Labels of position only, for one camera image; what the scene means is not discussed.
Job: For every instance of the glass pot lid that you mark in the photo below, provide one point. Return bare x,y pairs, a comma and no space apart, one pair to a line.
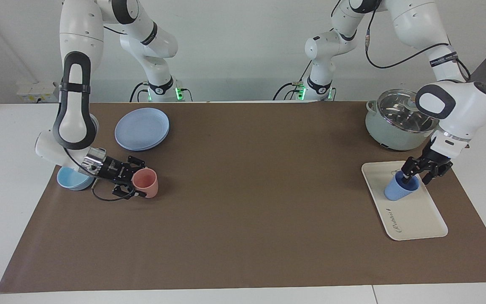
395,112

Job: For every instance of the cream rabbit print tray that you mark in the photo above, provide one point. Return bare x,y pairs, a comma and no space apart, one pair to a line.
416,215

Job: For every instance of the pink plastic cup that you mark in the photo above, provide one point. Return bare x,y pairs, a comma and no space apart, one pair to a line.
148,183

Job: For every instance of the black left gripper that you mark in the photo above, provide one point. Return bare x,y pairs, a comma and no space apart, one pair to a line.
437,160

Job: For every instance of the light blue bowl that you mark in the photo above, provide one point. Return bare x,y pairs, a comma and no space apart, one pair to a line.
70,179

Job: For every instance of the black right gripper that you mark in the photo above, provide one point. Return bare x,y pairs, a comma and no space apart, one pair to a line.
114,171

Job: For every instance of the brown table mat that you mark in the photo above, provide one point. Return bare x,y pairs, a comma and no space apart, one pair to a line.
247,211

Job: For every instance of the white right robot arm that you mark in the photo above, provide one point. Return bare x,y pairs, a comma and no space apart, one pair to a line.
76,118

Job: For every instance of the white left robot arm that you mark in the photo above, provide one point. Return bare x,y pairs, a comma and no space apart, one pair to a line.
466,105

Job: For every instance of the pale green cooking pot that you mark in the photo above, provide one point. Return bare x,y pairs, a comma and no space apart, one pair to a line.
388,135

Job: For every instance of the periwinkle blue plate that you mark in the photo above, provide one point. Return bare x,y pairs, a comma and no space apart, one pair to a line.
141,128

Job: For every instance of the white wall power strip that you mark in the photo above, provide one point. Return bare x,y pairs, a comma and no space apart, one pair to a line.
36,92

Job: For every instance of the blue plastic cup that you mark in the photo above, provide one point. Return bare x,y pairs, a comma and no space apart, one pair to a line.
397,192

